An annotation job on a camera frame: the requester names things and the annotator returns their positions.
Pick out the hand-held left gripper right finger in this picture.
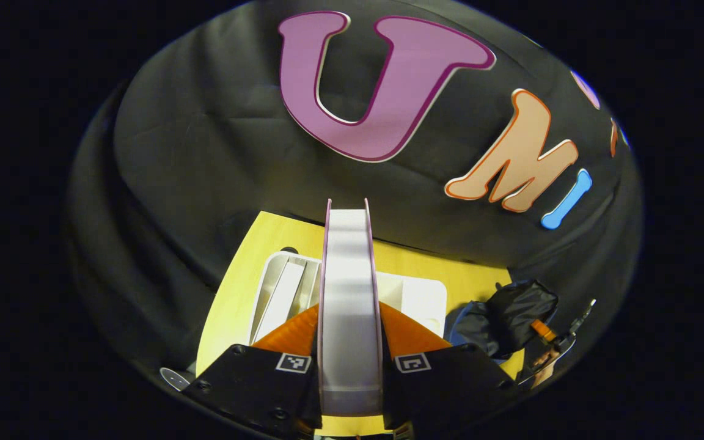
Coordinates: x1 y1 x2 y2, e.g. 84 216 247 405
379 301 521 431

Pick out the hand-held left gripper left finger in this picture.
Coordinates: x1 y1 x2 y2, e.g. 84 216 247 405
182 304 322 439

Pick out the blue schoolbag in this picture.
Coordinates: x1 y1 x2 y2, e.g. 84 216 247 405
448 279 560 361

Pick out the white bookshelf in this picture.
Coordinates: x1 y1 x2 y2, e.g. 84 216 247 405
247 251 448 346

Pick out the pink book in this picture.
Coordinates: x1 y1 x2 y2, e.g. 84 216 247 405
317 197 384 417

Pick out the light grey perforated object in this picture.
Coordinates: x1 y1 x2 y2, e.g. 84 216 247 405
159 367 193 392

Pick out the black backdrop cloth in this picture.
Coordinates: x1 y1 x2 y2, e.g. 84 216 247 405
65 0 643 392

